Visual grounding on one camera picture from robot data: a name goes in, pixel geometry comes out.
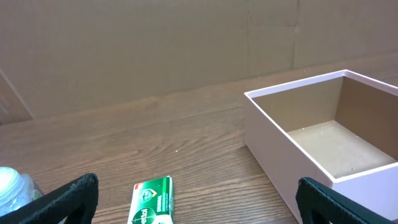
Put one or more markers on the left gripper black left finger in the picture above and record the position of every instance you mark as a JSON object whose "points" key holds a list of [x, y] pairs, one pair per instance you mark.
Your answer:
{"points": [[74, 202]]}

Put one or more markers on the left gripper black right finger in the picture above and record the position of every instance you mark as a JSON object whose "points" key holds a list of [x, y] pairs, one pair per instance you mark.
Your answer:
{"points": [[319, 204]]}

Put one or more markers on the clear pump dispenser bottle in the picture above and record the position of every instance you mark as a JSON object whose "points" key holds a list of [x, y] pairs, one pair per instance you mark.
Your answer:
{"points": [[17, 190]]}

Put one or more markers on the green soap bar package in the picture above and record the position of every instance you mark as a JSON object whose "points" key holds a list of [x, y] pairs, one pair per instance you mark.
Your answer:
{"points": [[152, 202]]}

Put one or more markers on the pink open cardboard box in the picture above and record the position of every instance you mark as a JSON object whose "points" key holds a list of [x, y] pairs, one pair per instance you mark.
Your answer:
{"points": [[339, 128]]}

